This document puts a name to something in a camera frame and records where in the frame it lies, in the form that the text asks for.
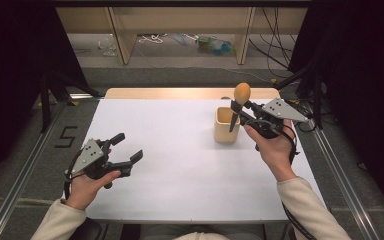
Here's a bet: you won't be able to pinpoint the wooden table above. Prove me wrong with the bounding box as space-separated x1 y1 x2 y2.
103 87 282 100

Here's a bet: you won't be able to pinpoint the left hand-held gripper cable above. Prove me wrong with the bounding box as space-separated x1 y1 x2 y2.
63 149 85 201

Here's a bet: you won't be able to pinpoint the hanging black cables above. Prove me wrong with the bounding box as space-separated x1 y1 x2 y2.
248 7 302 80

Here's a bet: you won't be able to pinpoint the person's right hand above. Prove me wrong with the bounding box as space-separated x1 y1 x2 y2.
243 119 298 183

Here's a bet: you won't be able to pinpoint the white cord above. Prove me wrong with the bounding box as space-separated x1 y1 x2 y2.
137 33 168 45

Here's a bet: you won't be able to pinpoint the black cables on floor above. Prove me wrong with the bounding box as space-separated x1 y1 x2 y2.
285 98 317 133

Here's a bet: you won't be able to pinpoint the right hand-held gripper cable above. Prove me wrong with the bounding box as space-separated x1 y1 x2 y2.
280 124 314 240

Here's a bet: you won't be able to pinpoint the beige wooden shelf unit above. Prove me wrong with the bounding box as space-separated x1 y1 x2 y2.
55 7 309 66

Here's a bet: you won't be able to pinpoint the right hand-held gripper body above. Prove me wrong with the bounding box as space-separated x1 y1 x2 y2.
243 97 310 140

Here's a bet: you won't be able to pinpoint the white table cover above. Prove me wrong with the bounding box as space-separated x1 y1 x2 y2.
61 98 326 223

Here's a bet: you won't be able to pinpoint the clear plastic wrapper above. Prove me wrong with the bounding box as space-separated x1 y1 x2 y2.
96 34 119 57

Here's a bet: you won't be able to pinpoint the metal floor rail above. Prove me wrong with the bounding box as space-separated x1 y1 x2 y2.
308 118 382 240
0 99 68 240

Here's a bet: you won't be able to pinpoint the person's body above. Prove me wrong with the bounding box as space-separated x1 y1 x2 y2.
139 223 265 240

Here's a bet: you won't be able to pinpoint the hand-held gripper cable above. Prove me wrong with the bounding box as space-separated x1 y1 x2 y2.
280 124 314 240
63 149 85 201

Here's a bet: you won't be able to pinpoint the person's left hand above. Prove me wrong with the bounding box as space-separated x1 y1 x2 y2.
64 170 122 212

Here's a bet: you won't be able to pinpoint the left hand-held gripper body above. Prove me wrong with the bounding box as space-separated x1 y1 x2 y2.
64 138 134 190

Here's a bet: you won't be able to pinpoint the makeup brush with dark handle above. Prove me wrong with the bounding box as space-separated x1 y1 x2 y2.
228 82 252 133

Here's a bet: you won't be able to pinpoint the square wooden cup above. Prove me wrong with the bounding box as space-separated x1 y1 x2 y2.
213 106 241 144

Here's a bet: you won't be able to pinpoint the black metal stand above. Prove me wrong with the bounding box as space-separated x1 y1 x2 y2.
39 70 102 134
274 54 325 131

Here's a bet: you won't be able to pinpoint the colourful plastic bag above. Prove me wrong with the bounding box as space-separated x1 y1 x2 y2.
195 34 236 57

